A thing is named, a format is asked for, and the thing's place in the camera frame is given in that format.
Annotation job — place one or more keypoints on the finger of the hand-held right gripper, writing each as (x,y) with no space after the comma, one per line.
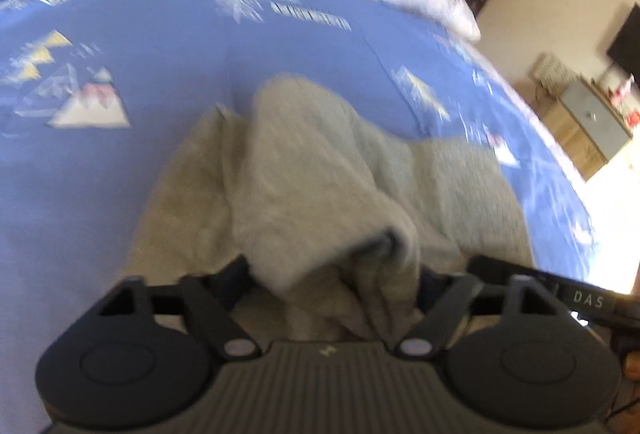
(505,266)

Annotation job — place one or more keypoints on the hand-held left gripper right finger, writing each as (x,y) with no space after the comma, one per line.
(450,299)

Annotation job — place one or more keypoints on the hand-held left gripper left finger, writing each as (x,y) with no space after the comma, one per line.
(225,281)

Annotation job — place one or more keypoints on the grey towel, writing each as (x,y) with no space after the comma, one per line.
(310,174)

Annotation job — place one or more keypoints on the person's right hand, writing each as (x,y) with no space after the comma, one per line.
(632,361)

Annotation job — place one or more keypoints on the light wooden cabinet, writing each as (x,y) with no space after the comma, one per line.
(575,149)

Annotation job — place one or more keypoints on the white perforated box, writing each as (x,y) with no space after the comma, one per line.
(552,73)

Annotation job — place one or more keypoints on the red and white items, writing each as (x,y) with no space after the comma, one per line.
(625,99)

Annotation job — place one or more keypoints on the blue printed bedsheet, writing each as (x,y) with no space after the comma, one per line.
(165,64)

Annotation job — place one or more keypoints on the black television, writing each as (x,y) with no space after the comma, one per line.
(627,39)

